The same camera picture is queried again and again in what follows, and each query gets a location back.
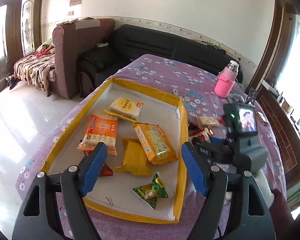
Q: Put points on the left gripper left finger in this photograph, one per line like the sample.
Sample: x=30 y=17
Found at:
x=39 y=218

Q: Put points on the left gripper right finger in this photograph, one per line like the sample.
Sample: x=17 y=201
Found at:
x=234 y=206

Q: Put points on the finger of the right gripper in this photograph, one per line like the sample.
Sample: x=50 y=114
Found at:
x=219 y=153

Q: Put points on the small beige cracker packet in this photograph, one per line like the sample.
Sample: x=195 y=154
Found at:
x=206 y=121

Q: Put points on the yellow biscuit pack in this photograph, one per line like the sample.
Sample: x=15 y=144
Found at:
x=155 y=144

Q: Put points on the dark red jujube snack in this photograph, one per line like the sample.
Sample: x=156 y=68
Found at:
x=106 y=171

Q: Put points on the green pea snack packet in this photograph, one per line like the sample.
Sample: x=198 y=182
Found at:
x=150 y=193

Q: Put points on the plain yellow snack pack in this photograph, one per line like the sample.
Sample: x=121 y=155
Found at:
x=134 y=159

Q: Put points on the yellow label cracker pack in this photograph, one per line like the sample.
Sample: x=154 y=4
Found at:
x=125 y=109

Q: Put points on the orange soda cracker pack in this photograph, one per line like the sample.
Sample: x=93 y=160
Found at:
x=102 y=127

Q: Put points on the white gloved right hand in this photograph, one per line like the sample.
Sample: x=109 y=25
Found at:
x=264 y=187

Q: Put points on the purple floral tablecloth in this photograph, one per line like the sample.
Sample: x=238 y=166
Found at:
x=196 y=88

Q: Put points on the brown wrapped bread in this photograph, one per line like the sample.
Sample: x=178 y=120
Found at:
x=261 y=118

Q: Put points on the black phone stand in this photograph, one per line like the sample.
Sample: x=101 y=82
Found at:
x=251 y=97

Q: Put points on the pink knitted thermos bottle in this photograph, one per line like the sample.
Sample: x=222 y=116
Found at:
x=226 y=79

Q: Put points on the black sofa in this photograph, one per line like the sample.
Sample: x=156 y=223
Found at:
x=129 y=42

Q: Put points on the patterned sofa blanket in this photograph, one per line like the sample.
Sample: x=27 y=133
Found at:
x=38 y=67

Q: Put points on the maroon armchair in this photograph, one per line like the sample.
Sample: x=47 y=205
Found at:
x=71 y=40

